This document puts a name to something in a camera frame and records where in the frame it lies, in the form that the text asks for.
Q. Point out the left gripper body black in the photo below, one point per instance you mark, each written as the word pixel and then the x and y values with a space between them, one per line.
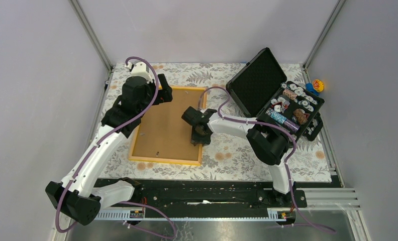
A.
pixel 162 96

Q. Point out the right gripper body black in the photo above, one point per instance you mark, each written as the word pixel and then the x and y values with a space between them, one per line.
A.
pixel 197 137

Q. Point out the brown cardboard backing board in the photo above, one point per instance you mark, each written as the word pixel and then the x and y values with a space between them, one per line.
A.
pixel 167 126

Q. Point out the yellow wooden picture frame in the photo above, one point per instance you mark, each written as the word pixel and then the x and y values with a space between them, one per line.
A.
pixel 185 161

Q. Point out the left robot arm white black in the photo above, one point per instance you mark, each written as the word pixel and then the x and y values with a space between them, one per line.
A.
pixel 76 195

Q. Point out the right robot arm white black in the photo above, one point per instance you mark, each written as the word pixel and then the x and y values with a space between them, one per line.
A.
pixel 271 144

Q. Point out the floral patterned table mat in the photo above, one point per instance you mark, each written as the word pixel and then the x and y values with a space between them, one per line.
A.
pixel 227 157

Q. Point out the black poker chip case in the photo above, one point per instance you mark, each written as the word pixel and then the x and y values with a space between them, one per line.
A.
pixel 258 86

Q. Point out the blue white chip stack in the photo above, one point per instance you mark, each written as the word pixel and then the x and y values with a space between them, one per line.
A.
pixel 279 118

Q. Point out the purple chip stack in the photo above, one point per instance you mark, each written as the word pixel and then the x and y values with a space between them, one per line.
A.
pixel 291 125

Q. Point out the pink patterned chip stack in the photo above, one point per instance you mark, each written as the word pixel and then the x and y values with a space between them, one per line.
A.
pixel 290 94

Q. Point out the brown chip stack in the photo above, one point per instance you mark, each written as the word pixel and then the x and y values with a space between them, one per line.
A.
pixel 300 116

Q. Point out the blue toy piece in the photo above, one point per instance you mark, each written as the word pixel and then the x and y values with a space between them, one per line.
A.
pixel 310 88

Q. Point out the yellow orange toy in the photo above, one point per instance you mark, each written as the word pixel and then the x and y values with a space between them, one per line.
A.
pixel 318 85

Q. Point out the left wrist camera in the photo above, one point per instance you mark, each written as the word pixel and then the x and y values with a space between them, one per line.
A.
pixel 140 69

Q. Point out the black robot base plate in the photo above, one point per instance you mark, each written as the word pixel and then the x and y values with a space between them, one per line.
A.
pixel 209 196

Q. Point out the white slotted cable duct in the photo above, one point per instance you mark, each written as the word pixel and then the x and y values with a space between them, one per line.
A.
pixel 121 214

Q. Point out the left aluminium corner post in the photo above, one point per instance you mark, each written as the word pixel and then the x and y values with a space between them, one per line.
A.
pixel 83 19

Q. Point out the aluminium corner post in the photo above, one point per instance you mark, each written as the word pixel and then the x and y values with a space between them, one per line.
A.
pixel 83 19
pixel 324 32

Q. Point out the right aluminium corner post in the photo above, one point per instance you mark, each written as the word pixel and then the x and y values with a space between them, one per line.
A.
pixel 324 32

